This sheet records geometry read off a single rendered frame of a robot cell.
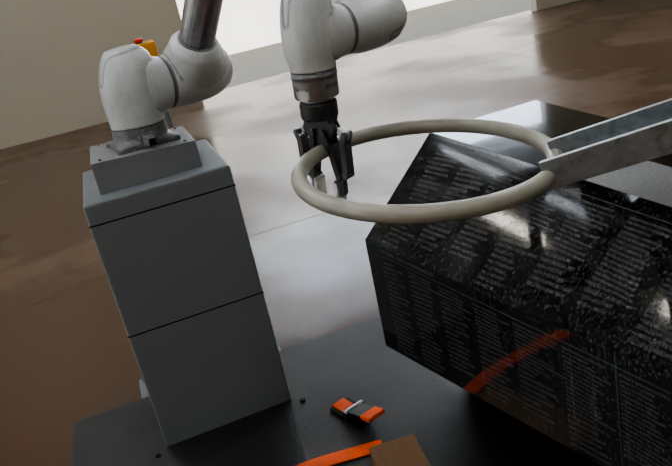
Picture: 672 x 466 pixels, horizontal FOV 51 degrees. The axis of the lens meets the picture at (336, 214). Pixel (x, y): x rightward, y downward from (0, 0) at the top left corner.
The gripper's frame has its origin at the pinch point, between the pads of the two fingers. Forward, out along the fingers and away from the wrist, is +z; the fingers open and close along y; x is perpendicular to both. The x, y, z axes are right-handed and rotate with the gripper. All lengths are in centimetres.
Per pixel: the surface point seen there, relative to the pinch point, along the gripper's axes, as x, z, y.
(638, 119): 14, -15, 56
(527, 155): 32.0, -0.4, 29.2
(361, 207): -23.7, -10.4, 25.8
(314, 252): 114, 88, -111
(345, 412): 20, 79, -23
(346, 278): 97, 86, -80
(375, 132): 11.5, -10.2, 4.7
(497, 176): 28.1, 3.6, 23.8
